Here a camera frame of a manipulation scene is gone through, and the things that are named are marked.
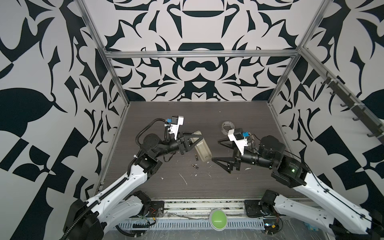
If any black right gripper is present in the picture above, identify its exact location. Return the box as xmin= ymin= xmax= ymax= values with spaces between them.
xmin=214 ymin=134 xmax=278 ymax=173

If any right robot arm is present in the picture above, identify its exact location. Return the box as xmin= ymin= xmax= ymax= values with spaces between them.
xmin=212 ymin=136 xmax=384 ymax=240

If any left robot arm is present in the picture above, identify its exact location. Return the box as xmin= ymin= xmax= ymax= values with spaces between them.
xmin=61 ymin=116 xmax=204 ymax=240

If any large clear printed tape roll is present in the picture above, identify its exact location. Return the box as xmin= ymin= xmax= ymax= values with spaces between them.
xmin=221 ymin=121 xmax=235 ymax=136

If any green round button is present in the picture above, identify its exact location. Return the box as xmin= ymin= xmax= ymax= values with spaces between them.
xmin=209 ymin=209 xmax=228 ymax=231

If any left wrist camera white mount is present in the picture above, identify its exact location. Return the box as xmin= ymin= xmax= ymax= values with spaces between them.
xmin=165 ymin=116 xmax=184 ymax=142

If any white slotted cable duct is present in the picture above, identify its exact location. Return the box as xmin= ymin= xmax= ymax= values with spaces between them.
xmin=119 ymin=218 xmax=265 ymax=231

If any black wall hook rack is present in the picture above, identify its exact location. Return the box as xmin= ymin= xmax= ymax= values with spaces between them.
xmin=320 ymin=72 xmax=384 ymax=145

